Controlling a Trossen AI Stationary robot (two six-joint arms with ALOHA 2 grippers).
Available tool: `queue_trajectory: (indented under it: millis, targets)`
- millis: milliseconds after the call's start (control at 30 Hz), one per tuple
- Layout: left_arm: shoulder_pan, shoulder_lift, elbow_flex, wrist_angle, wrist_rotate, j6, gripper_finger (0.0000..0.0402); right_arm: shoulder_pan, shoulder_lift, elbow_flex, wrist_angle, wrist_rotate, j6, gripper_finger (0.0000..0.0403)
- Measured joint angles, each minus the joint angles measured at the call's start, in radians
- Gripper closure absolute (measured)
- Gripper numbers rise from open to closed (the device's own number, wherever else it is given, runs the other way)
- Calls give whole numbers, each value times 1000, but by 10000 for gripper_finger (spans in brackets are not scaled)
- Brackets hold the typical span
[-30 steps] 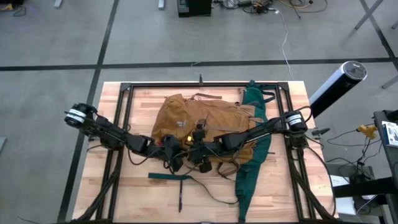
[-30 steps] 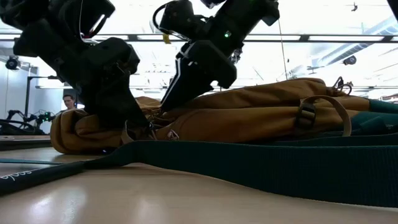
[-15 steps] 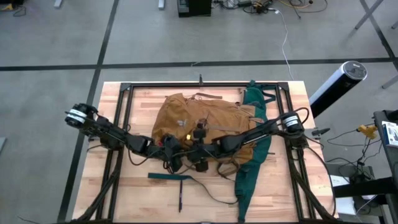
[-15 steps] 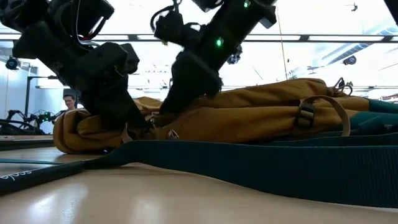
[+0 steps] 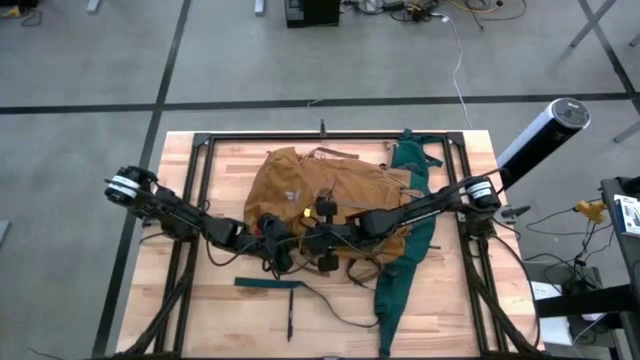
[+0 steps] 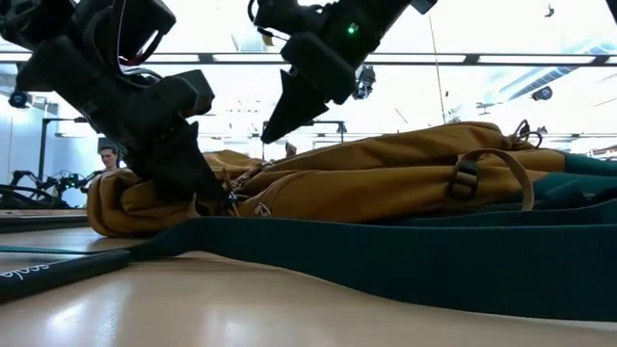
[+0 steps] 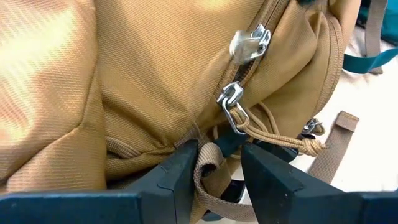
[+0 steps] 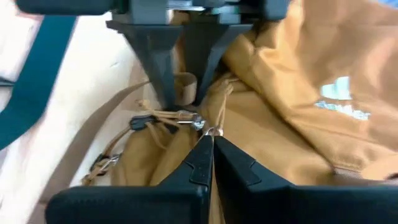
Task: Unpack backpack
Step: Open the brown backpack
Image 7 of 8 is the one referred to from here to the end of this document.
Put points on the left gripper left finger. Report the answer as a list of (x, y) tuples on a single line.
[(155, 205)]

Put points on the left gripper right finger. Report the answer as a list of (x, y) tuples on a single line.
[(280, 199)]

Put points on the tan and teal backpack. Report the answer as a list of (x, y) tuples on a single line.
[(140, 77)]

